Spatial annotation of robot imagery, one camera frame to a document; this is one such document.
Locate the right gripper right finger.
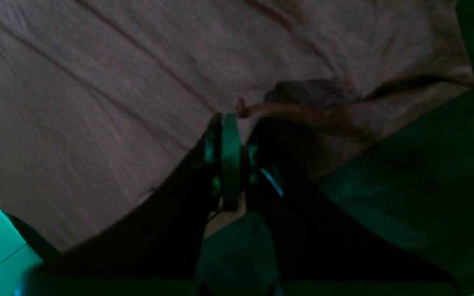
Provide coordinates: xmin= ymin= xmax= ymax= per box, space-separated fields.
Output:
xmin=246 ymin=120 xmax=460 ymax=296

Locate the red long-sleeve shirt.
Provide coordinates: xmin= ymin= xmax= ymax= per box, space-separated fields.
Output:
xmin=0 ymin=0 xmax=474 ymax=250

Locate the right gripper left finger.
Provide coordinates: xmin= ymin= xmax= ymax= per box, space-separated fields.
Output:
xmin=15 ymin=113 xmax=242 ymax=296

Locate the black table cloth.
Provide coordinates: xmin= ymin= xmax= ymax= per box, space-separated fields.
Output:
xmin=197 ymin=0 xmax=474 ymax=295

